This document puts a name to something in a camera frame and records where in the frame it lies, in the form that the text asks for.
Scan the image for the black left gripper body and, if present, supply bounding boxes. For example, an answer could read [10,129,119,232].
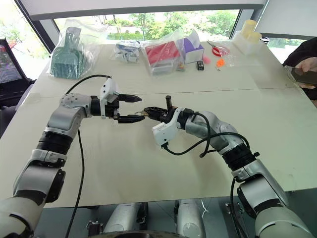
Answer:
[105,94,122,121]

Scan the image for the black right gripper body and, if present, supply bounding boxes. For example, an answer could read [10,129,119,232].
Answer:
[158,95,178,124]

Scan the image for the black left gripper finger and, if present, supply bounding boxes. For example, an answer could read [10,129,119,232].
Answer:
[117,113,146,124]
[118,93,143,104]

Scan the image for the dark smartphone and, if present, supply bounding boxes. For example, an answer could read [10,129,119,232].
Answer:
[290,66,317,85]

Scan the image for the person's bare hand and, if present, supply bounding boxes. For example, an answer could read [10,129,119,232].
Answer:
[295,58,317,73]

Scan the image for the bag of white blue packets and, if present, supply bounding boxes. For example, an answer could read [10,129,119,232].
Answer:
[113,40,141,64]

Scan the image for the red box in plastic bag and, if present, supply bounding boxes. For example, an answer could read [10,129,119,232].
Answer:
[144,31,185,76]

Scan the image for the green plastic dustpans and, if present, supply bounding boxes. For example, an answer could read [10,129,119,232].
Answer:
[50,26,88,80]

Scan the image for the purple white tissue box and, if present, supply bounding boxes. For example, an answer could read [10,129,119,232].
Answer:
[182,33,205,64]

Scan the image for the large clear plastic bag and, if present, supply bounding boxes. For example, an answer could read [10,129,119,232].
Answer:
[46,19,109,80]

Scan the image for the silver rounded robot leg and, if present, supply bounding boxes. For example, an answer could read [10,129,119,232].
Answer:
[176,199,207,238]
[103,202,149,234]

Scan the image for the black mesh chair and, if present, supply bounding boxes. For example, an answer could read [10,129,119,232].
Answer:
[0,38,34,110]

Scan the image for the pale yellow cup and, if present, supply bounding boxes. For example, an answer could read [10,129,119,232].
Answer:
[242,19,258,38]
[250,31,263,44]

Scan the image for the person in dark clothing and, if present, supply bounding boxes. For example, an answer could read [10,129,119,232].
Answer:
[283,37,317,108]

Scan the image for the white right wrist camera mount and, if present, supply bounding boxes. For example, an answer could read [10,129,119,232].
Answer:
[152,108,182,150]

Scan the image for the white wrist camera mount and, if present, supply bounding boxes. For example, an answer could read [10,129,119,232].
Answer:
[100,77,120,120]
[152,108,182,150]

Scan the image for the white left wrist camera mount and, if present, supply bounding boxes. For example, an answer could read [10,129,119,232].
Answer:
[100,77,120,120]

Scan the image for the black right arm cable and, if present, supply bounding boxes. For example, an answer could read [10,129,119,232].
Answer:
[162,112,251,238]

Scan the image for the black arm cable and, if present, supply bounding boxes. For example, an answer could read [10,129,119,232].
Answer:
[162,112,251,238]
[63,74,112,238]

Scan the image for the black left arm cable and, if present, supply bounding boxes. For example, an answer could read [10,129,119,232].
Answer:
[63,74,112,238]

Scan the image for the red handled scissors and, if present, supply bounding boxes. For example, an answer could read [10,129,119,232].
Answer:
[207,40,230,57]

